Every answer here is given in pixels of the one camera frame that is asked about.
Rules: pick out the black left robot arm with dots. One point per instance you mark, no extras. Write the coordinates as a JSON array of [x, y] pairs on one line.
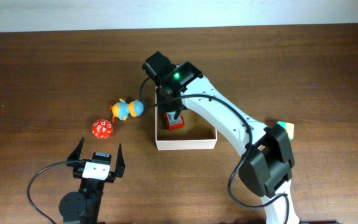
[[82, 206]]

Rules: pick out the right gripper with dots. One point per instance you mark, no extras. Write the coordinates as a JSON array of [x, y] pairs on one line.
[[162, 105]]

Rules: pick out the red letter polyhedral die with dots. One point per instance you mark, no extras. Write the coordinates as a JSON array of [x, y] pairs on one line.
[[102, 129]]

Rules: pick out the orange blue duck toy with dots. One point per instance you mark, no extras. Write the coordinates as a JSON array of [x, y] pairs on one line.
[[122, 110]]

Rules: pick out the multicolour puzzle cube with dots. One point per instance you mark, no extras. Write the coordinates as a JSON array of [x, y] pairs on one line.
[[289, 127]]

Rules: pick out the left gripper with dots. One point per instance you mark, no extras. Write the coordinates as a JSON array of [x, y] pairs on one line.
[[120, 166]]

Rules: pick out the red toy car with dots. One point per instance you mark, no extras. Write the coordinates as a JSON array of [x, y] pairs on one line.
[[173, 123]]

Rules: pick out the beige open cardboard box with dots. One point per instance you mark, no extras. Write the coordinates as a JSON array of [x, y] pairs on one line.
[[197, 133]]

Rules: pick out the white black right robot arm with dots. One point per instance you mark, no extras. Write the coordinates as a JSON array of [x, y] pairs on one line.
[[262, 177]]

